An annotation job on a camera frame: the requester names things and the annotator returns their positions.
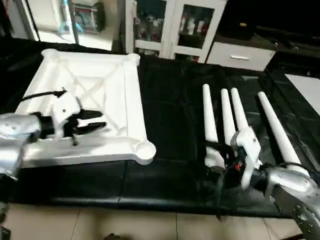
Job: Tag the white flat panel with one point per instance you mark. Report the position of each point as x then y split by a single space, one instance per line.
305 90

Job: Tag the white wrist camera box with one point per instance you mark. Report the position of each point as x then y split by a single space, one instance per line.
67 107
248 150

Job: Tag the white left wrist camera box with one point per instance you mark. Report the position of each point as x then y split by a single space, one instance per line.
67 107

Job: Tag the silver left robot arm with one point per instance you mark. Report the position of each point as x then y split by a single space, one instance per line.
15 140

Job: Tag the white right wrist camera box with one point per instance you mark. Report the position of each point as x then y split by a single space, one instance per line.
248 150

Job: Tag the white drawer unit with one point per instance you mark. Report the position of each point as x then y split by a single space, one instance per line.
240 55

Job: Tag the white glass door cabinet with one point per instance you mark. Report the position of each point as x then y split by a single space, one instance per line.
172 25

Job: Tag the storage rack with items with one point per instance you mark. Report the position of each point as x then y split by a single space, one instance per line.
85 15

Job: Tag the black work mat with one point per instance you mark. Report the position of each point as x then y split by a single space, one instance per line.
170 110

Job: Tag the white plastic table top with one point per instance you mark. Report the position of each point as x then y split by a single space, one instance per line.
85 95

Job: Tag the white plastic table leg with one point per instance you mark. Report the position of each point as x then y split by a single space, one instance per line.
240 115
210 120
227 115
277 130

